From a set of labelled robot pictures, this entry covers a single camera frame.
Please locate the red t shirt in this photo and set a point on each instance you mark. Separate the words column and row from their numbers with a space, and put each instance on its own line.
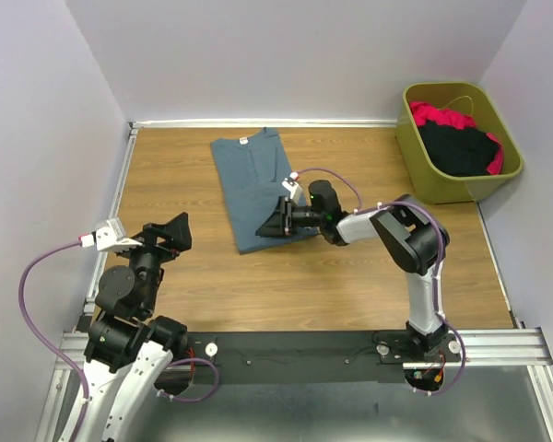
column 423, row 112

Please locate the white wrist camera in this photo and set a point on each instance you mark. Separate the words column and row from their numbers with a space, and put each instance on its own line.
column 109, row 236
column 292, row 185

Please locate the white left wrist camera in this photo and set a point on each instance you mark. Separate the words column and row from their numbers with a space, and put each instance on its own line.
column 109, row 236

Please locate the aluminium frame rail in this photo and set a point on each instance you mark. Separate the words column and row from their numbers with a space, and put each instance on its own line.
column 498, row 347

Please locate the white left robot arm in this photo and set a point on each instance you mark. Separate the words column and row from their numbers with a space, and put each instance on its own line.
column 128, row 347

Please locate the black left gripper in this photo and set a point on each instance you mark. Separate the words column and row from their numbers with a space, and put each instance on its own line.
column 156, row 236

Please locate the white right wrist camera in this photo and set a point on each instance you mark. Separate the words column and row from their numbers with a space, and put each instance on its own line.
column 292, row 185

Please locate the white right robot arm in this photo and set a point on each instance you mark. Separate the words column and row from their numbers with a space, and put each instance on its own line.
column 414, row 239

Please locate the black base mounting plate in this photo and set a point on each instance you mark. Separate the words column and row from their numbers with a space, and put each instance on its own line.
column 306, row 357

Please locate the blue-grey t shirt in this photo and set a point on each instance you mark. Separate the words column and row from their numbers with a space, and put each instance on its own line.
column 251, row 180

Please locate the black t shirt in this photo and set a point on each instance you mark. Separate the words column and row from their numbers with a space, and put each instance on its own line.
column 465, row 152

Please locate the olive green plastic bin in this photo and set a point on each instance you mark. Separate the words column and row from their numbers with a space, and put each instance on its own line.
column 431, row 185

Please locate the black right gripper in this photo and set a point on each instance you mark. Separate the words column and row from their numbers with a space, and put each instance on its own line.
column 286, row 216

